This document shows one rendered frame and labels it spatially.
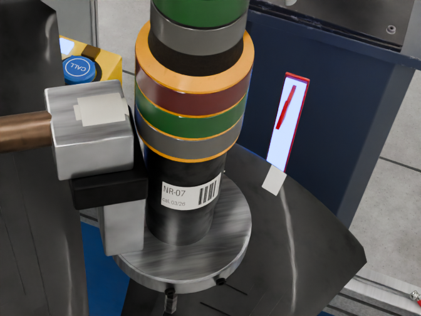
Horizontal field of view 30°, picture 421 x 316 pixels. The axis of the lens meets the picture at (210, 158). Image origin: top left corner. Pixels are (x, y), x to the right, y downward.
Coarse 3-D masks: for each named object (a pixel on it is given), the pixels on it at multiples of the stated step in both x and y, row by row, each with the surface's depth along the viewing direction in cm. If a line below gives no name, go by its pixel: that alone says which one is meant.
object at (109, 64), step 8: (72, 40) 94; (72, 48) 93; (80, 48) 94; (64, 56) 93; (104, 56) 93; (112, 56) 93; (120, 56) 94; (96, 64) 92; (104, 64) 92; (112, 64) 92; (120, 64) 94; (96, 72) 91; (104, 72) 92; (112, 72) 92; (120, 72) 95; (96, 80) 90; (104, 80) 91; (120, 80) 96
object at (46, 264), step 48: (0, 0) 46; (0, 48) 46; (48, 48) 47; (0, 96) 46; (0, 192) 46; (48, 192) 47; (0, 240) 46; (48, 240) 47; (0, 288) 46; (48, 288) 47
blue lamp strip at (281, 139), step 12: (288, 84) 78; (300, 84) 77; (300, 96) 78; (288, 108) 80; (276, 120) 82; (288, 120) 82; (276, 132) 84; (288, 132) 83; (276, 144) 85; (288, 144) 85; (276, 156) 87
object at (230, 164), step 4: (228, 160) 72; (232, 160) 72; (228, 164) 72; (232, 164) 72; (224, 168) 71; (228, 168) 72; (232, 168) 72; (224, 172) 71; (228, 172) 71; (232, 172) 71; (228, 176) 71
